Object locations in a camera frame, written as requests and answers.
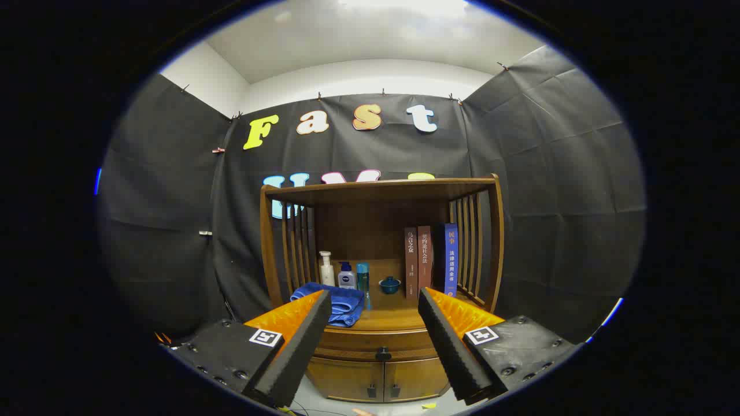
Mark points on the dark brown book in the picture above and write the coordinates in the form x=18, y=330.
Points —
x=411, y=263

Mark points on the cream pump bottle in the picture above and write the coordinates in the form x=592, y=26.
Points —
x=327, y=274

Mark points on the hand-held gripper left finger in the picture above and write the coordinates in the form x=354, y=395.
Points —
x=300, y=346

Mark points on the wooden countertop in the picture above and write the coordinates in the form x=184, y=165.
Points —
x=393, y=315

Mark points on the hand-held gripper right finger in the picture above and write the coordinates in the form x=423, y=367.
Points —
x=451, y=346

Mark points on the blue folded towel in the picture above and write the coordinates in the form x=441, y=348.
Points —
x=347, y=303

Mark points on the reddish brown book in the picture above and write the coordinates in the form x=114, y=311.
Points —
x=425, y=260

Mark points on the dark teal lidded teacup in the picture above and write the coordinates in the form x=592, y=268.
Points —
x=389, y=285

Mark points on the white lotion bottle blue cap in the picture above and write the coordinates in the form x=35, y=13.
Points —
x=347, y=279

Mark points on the wooden cabinet door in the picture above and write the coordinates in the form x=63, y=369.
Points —
x=416, y=375
x=347, y=378

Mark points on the wooden cabinet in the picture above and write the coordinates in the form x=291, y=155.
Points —
x=370, y=219

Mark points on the wooden drawer with black knob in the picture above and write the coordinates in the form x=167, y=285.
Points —
x=352, y=346

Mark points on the teal glass bottle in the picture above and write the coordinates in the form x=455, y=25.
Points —
x=363, y=280

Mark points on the blue book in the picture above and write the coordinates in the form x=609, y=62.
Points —
x=451, y=260

